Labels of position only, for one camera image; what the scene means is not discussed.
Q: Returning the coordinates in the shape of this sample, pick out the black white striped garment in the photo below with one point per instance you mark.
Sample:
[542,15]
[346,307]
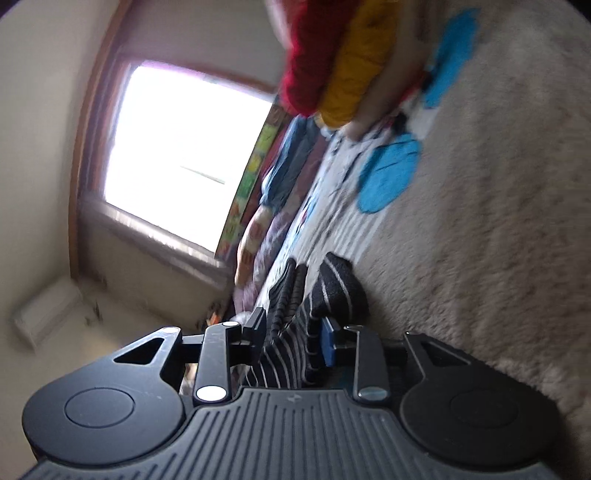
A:
[295,332]

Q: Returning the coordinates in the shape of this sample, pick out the colourful picture foam mat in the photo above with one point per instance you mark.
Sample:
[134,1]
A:
[251,175]

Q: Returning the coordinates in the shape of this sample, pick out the wooden framed window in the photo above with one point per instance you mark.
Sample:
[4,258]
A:
[184,152]

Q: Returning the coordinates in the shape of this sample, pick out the blue folded quilt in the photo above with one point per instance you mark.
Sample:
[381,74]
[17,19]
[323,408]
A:
[286,175]

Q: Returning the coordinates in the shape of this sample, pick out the red yellow folded clothes stack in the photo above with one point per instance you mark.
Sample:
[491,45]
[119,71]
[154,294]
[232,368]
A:
[351,69]

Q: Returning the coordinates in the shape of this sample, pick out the white wall appliance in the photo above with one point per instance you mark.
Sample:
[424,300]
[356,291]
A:
[46,314]

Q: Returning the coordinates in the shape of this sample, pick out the floral pillow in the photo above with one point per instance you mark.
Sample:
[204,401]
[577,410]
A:
[251,244]

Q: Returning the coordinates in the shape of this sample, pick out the cartoon printed blanket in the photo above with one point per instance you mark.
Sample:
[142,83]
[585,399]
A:
[485,230]

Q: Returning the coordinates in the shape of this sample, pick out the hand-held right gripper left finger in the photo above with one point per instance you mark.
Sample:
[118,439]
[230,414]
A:
[255,327]

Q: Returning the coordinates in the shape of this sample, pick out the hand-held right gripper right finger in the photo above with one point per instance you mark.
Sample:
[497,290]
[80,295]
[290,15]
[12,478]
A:
[328,341]

